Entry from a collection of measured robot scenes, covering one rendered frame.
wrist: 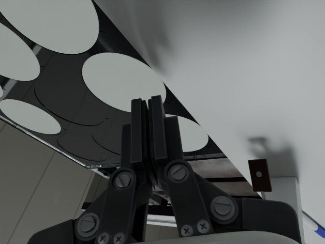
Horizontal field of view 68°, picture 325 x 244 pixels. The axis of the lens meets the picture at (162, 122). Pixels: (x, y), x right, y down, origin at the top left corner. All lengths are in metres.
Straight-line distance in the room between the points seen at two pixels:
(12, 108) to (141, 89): 0.25
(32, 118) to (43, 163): 1.55
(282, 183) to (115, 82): 0.21
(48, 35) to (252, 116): 0.21
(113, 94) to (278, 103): 0.20
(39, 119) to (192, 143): 0.26
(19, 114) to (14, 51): 0.16
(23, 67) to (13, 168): 1.59
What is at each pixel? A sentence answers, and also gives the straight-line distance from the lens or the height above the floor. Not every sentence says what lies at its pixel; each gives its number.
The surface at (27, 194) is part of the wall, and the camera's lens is 1.96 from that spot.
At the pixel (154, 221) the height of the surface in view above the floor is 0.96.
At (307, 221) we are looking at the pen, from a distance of 0.38.
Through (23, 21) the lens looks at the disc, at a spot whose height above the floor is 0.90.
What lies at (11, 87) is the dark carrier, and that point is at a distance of 0.40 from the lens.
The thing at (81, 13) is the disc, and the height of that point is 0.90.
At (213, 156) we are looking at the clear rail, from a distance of 0.38.
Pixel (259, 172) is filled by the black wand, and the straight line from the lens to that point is 0.20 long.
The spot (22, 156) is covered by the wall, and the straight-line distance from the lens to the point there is 1.93.
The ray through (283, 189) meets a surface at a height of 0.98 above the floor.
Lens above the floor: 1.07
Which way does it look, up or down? 32 degrees down
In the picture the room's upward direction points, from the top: 165 degrees counter-clockwise
